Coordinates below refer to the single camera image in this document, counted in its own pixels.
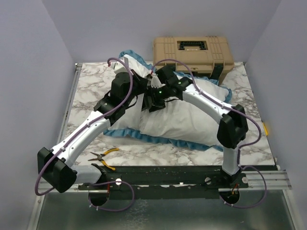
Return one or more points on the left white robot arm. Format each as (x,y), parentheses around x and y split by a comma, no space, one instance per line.
(56,165)

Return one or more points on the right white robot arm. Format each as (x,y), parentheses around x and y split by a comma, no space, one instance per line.
(231,120)

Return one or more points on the white pillowcase blue trim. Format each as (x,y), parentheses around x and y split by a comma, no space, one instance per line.
(179,123)

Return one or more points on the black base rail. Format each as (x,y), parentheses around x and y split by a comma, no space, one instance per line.
(164,182)

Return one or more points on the tan plastic toolbox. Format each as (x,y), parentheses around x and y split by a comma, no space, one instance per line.
(207,56)

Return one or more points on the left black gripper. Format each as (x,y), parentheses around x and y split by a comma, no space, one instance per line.
(142,82)

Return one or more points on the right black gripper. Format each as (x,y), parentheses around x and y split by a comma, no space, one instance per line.
(156,105)

